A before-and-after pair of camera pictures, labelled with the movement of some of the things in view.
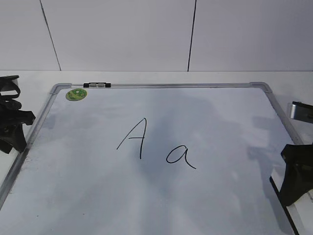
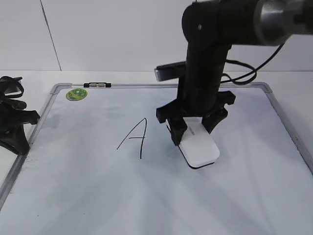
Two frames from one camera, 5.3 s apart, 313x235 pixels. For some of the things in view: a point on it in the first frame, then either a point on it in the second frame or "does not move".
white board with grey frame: [151, 158] does not move
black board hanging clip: [97, 84] does not move
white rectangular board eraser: [300, 212] -> [198, 146]
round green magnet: [76, 94] does not move
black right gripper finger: [298, 178] -> [212, 110]
